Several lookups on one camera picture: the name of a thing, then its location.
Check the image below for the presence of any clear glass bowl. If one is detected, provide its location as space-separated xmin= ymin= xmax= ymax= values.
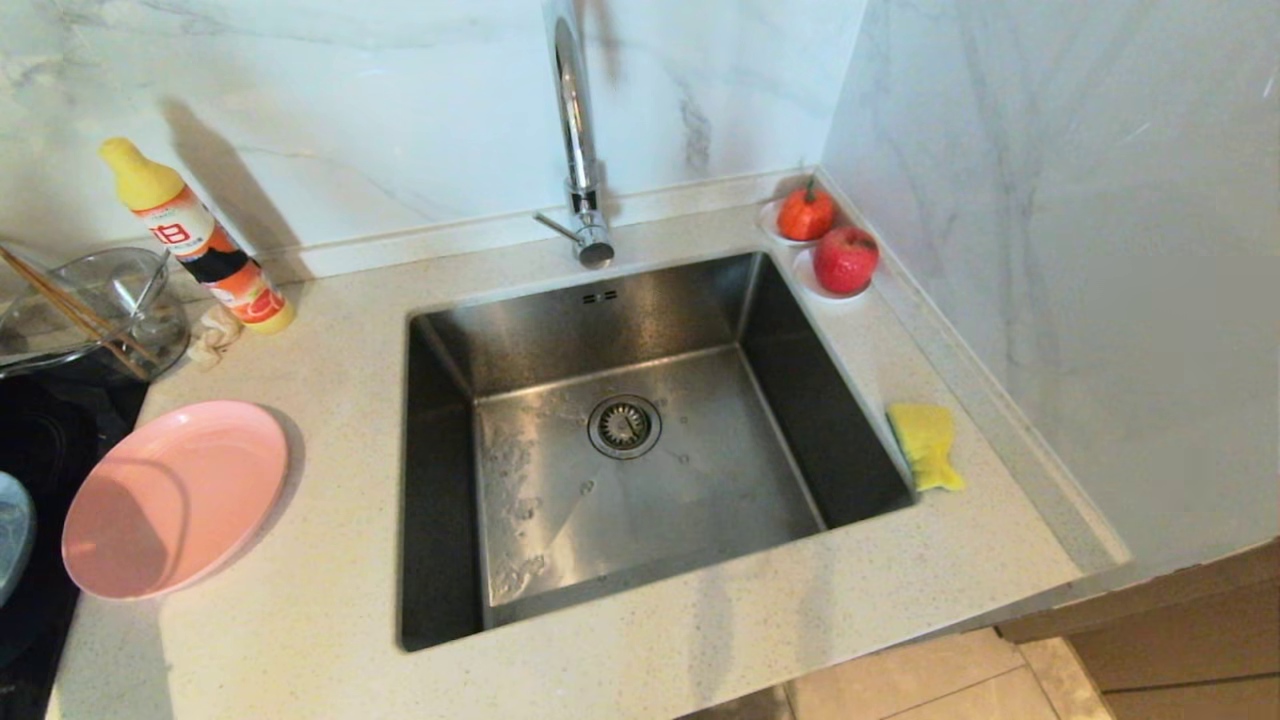
xmin=0 ymin=247 xmax=191 ymax=385

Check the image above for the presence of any red toy apple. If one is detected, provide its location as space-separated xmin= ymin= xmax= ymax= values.
xmin=812 ymin=227 xmax=881 ymax=297

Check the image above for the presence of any light blue plate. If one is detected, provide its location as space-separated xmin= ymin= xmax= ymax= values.
xmin=0 ymin=470 xmax=38 ymax=608

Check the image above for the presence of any metal drain strainer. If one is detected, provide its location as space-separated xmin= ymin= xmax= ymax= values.
xmin=587 ymin=394 xmax=663 ymax=461

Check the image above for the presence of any black induction cooktop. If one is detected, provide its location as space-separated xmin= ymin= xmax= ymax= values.
xmin=0 ymin=375 xmax=151 ymax=720

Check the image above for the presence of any chrome faucet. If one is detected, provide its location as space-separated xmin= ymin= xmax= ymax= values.
xmin=533 ymin=0 xmax=616 ymax=270

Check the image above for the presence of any yellow green sponge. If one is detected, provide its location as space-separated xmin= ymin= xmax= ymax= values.
xmin=886 ymin=402 xmax=968 ymax=493

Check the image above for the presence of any orange toy pumpkin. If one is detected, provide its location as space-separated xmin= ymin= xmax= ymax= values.
xmin=777 ymin=178 xmax=837 ymax=244

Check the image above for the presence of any pink plate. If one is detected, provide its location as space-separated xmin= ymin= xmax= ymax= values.
xmin=62 ymin=400 xmax=291 ymax=601

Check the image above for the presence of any small white dish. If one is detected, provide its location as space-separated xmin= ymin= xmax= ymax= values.
xmin=758 ymin=198 xmax=837 ymax=248
xmin=792 ymin=247 xmax=873 ymax=302

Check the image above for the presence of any crumpled beige rag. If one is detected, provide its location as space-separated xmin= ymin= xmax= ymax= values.
xmin=185 ymin=305 xmax=245 ymax=371

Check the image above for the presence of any orange dish soap bottle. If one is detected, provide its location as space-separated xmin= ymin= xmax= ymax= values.
xmin=98 ymin=137 xmax=297 ymax=335

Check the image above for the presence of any wooden cabinet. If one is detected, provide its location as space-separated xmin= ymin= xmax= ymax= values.
xmin=998 ymin=540 xmax=1280 ymax=720

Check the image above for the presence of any wooden chopstick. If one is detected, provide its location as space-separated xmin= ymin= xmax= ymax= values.
xmin=0 ymin=246 xmax=161 ymax=366
xmin=0 ymin=255 xmax=151 ymax=381

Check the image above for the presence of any stainless steel sink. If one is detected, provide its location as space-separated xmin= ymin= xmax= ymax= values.
xmin=398 ymin=250 xmax=919 ymax=653

